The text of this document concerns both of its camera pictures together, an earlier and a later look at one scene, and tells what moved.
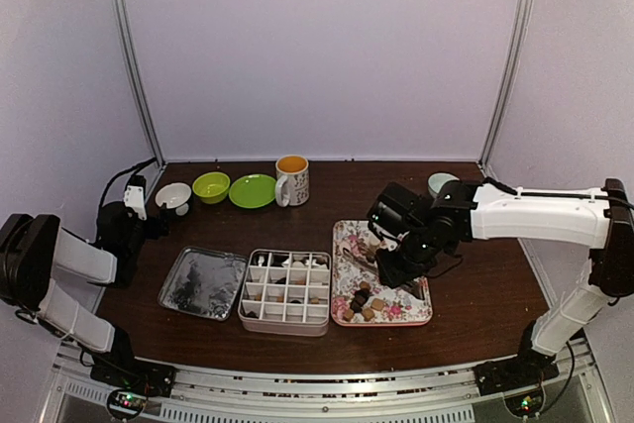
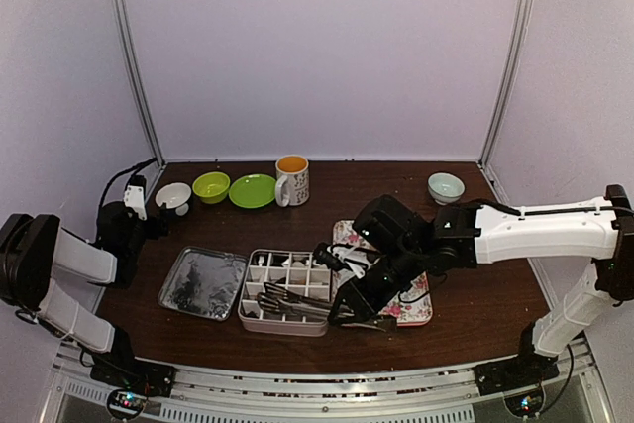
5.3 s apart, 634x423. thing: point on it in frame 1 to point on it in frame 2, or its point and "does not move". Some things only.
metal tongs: [414, 289] to [278, 300]
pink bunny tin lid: [204, 282] does not move
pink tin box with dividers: [285, 292] does not move
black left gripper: [162, 229] does not move
